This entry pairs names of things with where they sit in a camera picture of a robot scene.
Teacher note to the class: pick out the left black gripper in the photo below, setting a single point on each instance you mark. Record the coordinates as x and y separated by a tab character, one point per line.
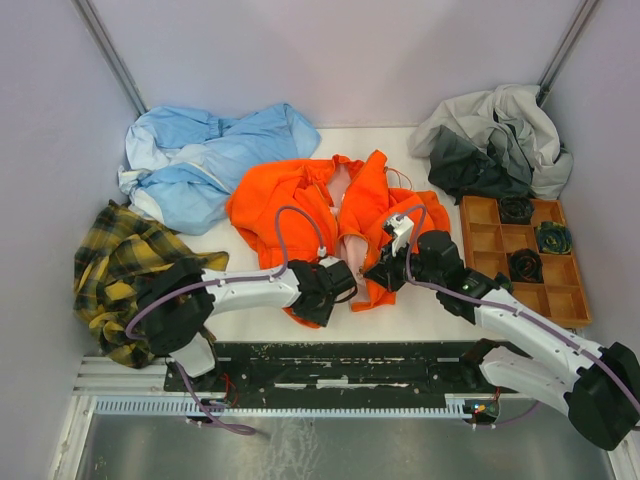
318	317

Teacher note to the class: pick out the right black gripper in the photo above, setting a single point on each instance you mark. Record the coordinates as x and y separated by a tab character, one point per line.
385	272

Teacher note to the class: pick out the orange jacket pink lining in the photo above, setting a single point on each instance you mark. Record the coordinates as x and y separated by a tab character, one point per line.
288	209

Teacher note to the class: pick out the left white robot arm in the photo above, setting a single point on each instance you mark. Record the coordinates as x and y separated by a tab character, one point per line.
173	308

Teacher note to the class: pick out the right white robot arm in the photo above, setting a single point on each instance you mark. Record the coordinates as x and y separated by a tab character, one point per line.
595	387

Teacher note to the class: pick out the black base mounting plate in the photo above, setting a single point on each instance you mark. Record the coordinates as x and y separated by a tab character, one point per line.
409	373

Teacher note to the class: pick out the wooden compartment tray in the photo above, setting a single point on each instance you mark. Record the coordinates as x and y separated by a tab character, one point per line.
487	242

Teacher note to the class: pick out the dark rolled sock front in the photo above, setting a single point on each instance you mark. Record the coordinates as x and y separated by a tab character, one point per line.
504	282

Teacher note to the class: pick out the black rolled sock centre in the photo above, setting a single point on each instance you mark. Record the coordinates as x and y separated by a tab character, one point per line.
525	266

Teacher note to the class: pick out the black rolled sock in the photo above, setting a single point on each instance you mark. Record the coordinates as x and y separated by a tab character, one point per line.
516	210
525	266

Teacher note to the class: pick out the grey crumpled garment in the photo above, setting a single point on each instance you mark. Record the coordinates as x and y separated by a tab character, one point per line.
506	121

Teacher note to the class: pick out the light blue garment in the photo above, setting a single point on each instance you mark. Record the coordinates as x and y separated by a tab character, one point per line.
183	164

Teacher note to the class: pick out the yellow black plaid shirt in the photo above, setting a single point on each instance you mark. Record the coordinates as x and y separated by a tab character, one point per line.
121	253

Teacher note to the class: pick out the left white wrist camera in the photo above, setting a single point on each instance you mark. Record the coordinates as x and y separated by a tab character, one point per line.
324	259

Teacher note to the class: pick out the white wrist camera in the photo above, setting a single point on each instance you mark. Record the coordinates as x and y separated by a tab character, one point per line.
399	227
324	259

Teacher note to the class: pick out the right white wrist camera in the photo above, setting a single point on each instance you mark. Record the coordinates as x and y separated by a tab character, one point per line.
399	227

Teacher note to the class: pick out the white slotted cable duct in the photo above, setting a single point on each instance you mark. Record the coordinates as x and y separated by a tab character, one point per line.
443	408

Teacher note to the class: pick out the right aluminium corner rail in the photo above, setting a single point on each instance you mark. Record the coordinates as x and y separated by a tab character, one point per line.
578	24

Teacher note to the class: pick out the aluminium corner rail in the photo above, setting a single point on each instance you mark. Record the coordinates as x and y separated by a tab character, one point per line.
578	24
89	15

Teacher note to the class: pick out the left aluminium corner rail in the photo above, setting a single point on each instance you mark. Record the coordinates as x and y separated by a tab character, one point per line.
89	15

